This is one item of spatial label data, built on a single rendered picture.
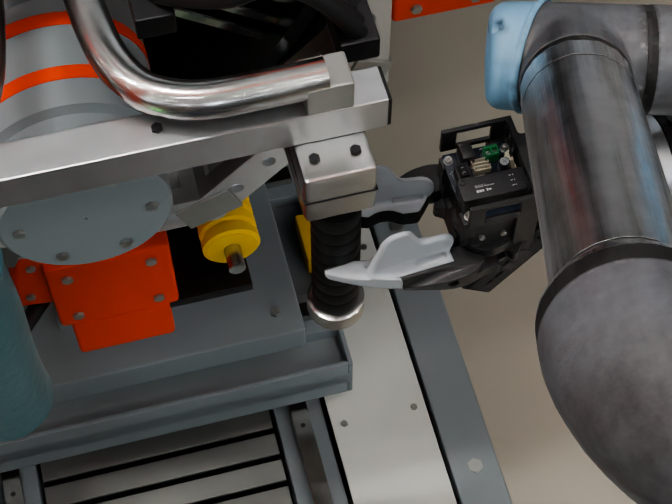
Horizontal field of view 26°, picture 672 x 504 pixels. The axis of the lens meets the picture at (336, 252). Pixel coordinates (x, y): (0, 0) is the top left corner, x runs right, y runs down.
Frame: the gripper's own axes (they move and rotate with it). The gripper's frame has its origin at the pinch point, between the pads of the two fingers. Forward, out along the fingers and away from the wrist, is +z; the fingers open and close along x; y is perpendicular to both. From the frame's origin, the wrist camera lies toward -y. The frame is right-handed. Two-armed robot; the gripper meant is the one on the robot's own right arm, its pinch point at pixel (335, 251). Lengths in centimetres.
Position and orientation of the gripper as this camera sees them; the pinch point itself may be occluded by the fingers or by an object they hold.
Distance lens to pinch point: 105.7
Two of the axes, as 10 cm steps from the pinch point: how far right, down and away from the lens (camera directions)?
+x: 2.6, 8.3, -5.0
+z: -9.7, 2.2, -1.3
